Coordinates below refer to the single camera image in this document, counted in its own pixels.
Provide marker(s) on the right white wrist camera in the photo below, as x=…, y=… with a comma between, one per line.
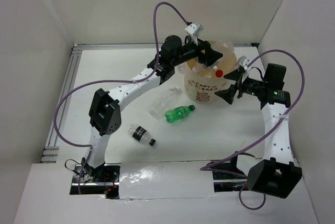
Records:
x=242, y=64

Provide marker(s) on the green plastic bottle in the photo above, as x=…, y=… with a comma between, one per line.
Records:
x=178, y=113

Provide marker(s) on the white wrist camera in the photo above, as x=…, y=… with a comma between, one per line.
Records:
x=194, y=29
x=242, y=64

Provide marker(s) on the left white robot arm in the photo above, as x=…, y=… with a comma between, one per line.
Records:
x=106, y=106

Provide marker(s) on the silver tape sheet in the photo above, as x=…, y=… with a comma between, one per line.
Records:
x=165, y=180

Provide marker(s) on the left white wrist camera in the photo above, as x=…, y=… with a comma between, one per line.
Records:
x=194, y=29

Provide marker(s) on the clear crushed bottle centre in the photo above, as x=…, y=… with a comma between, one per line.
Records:
x=161, y=104

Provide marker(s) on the red label water bottle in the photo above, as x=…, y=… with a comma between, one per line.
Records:
x=209, y=73

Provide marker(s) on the clear bottle behind bin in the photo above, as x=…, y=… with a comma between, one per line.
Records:
x=181, y=68

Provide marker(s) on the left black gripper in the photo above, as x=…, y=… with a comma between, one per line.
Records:
x=209, y=55

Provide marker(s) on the black label small bottle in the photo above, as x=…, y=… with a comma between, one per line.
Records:
x=141, y=135

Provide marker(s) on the cream capybara plastic bin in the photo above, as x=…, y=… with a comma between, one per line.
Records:
x=202, y=90

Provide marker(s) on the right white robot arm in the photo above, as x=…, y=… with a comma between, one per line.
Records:
x=276, y=173

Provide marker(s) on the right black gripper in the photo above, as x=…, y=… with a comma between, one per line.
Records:
x=228, y=94

